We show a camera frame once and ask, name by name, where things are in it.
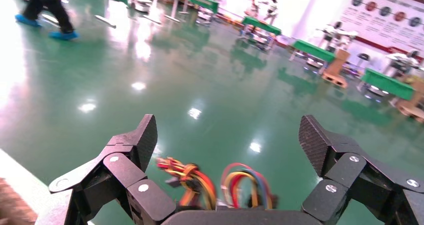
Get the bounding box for white humanoid robot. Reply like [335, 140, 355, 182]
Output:
[384, 49, 422, 79]
[316, 20, 359, 52]
[246, 0, 279, 19]

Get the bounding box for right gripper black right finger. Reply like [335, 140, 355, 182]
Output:
[298, 114, 424, 225]

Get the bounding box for grey power supply orange cables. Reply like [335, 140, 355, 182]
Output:
[155, 156, 218, 212]

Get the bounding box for black round stool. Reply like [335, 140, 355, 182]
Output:
[356, 52, 371, 72]

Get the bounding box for person with blue shoe covers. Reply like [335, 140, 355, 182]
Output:
[14, 0, 80, 42]

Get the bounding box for white wall poster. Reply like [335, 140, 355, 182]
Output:
[337, 0, 424, 54]

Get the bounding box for wooden crate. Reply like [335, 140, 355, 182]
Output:
[322, 49, 351, 89]
[395, 74, 424, 123]

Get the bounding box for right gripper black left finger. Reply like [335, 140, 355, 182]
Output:
[34, 114, 176, 225]

